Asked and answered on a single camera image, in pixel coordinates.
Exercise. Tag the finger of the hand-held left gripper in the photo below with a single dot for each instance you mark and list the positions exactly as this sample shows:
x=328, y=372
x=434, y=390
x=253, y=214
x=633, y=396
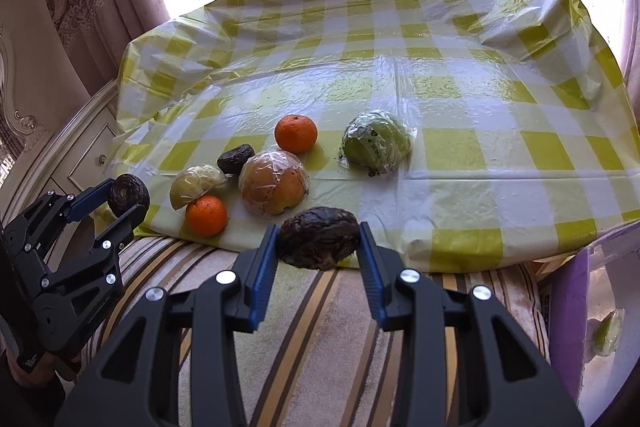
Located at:
x=92, y=201
x=127, y=221

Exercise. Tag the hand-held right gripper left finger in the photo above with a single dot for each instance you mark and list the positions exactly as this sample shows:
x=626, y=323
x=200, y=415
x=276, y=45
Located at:
x=267, y=259

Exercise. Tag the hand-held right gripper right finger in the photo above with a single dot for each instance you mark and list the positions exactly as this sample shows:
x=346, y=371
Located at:
x=370, y=267

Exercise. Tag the plastic-wrapped yellow fruit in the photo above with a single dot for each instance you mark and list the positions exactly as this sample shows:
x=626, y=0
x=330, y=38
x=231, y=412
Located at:
x=192, y=184

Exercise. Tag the plastic-wrapped orange fruit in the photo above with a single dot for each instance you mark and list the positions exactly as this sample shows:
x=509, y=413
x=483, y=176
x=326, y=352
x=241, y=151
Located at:
x=272, y=184

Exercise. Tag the orange mandarin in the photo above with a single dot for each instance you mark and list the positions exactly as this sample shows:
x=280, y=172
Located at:
x=296, y=133
x=206, y=215

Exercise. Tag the green cabbage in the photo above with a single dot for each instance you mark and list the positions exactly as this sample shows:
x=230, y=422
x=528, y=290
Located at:
x=375, y=142

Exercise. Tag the purple and white cardboard box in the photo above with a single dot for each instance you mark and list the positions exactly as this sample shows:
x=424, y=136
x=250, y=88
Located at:
x=570, y=307

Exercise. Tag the plastic-wrapped pale green fruit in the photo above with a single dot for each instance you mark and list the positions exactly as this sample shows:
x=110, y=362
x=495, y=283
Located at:
x=607, y=332

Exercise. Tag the person's left hand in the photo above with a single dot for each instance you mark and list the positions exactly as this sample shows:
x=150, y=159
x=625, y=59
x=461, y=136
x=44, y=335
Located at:
x=65, y=367

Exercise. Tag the white ornate cabinet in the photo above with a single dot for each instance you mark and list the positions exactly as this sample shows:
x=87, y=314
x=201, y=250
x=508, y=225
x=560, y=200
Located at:
x=55, y=147

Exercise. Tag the striped plush blanket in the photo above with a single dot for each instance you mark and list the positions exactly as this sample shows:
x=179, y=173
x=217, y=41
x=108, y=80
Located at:
x=310, y=352

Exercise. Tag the yellow checked plastic tablecloth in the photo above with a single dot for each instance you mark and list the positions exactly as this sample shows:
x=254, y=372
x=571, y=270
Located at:
x=450, y=82

